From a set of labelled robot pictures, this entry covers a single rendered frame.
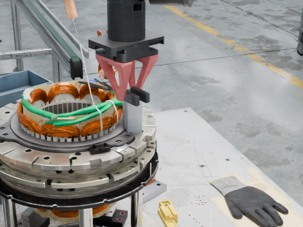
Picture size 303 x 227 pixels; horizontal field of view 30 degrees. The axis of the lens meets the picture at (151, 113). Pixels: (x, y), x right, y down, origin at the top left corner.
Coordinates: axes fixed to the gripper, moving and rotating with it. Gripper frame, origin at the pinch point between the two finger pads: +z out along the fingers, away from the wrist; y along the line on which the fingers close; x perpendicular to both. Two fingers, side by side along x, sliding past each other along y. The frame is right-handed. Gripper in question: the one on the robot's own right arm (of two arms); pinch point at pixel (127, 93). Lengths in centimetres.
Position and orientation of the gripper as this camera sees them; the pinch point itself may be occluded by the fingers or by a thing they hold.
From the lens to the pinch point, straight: 89.3
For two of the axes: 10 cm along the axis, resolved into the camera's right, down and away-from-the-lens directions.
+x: -6.6, -3.0, 6.9
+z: 0.0, 9.2, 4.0
